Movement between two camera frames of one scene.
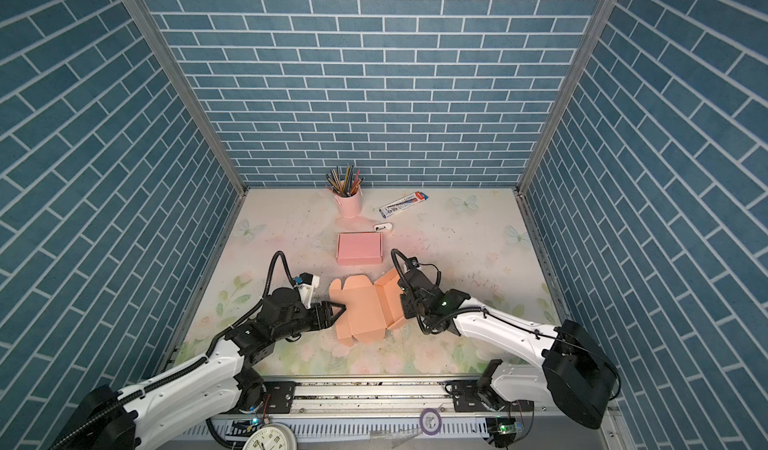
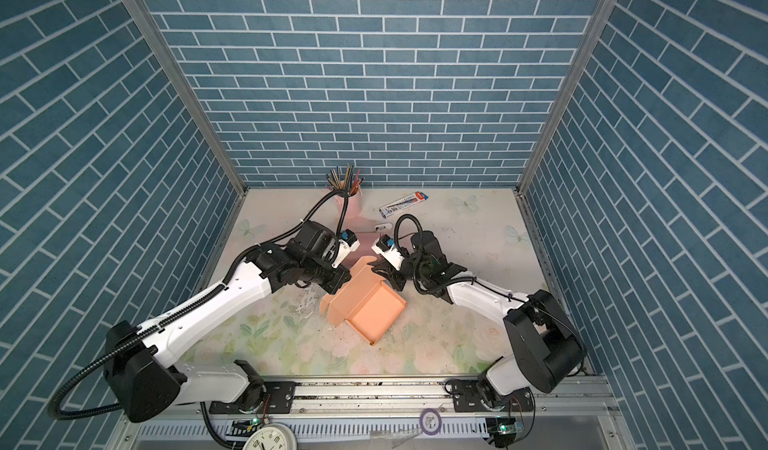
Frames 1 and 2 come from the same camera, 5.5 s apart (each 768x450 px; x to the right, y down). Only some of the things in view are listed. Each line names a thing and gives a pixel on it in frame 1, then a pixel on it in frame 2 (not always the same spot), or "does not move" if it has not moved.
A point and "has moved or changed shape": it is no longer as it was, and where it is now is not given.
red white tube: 403,204 does not move
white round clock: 274,436 does not move
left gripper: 326,321 to 341,277
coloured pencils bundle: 349,186 does not move
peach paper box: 371,308 has moved or changed shape
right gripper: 405,304 to 393,276
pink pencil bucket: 350,207 does not move
